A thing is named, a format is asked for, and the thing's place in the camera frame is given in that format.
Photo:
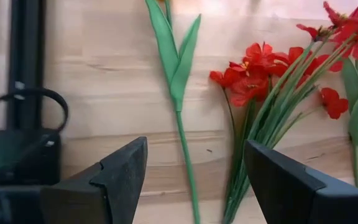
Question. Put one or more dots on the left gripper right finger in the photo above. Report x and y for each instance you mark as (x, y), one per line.
(291, 193)

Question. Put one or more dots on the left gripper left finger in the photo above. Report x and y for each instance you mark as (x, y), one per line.
(117, 186)

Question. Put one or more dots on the large red flower bunch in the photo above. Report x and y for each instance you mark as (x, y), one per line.
(250, 87)

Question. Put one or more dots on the yellow artificial tulip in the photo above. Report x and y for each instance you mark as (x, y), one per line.
(166, 46)

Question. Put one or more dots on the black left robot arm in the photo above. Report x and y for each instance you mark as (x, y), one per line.
(17, 155)

